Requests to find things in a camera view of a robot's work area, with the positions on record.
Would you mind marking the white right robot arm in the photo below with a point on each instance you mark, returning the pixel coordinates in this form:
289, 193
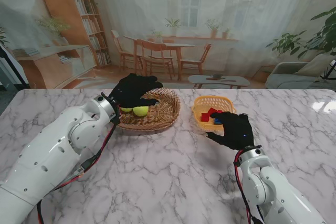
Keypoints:
273, 195

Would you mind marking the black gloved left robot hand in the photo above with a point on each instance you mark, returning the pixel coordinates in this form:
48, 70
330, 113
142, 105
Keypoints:
134, 90

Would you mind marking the plain yellow tennis ball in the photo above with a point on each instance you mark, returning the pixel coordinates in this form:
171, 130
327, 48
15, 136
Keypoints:
140, 110

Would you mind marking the black tripod stand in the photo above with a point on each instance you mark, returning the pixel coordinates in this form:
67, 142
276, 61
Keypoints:
330, 70

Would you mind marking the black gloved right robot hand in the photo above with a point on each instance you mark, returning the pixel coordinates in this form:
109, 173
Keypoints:
237, 130

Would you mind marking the blue toy block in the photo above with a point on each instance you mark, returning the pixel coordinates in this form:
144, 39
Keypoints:
216, 121

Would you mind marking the yellow tennis ball black logo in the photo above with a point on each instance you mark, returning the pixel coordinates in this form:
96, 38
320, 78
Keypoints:
126, 109

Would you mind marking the yellow plastic mesh basket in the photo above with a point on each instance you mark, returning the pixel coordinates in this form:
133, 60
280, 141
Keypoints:
204, 100

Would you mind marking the printed room scene backdrop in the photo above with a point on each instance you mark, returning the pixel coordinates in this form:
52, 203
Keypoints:
168, 24

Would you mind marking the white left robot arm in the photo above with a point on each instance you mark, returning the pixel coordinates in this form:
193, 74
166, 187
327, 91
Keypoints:
50, 153

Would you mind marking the black metal frame post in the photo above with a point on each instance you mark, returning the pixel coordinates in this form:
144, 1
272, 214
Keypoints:
14, 68

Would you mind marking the woven wicker oval basket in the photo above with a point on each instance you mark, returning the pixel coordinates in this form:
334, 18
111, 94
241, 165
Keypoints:
162, 113

